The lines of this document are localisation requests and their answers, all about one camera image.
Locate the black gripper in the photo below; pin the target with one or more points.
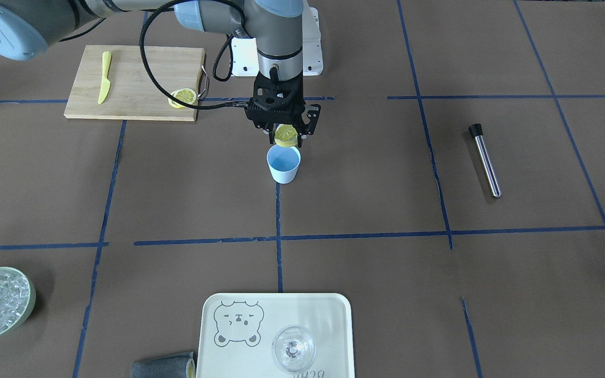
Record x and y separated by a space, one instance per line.
312 114

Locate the lemon half slice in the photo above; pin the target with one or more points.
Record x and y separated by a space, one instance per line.
286 136

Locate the steel muddler black tip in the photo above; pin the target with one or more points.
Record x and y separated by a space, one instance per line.
477 134

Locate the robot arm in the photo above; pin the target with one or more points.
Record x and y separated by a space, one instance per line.
29 28

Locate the blue plastic cup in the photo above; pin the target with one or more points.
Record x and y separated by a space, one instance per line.
283 163

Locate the bamboo cutting board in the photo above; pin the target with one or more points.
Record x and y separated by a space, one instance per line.
132 94

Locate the yellow plastic knife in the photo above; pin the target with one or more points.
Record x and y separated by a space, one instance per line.
105 84

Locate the cream bear serving tray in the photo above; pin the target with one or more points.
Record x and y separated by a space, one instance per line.
237 331

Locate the clear wine glass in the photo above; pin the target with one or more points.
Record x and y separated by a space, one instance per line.
294 349

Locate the grey folded cloth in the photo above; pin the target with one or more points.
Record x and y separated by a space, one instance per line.
174 365

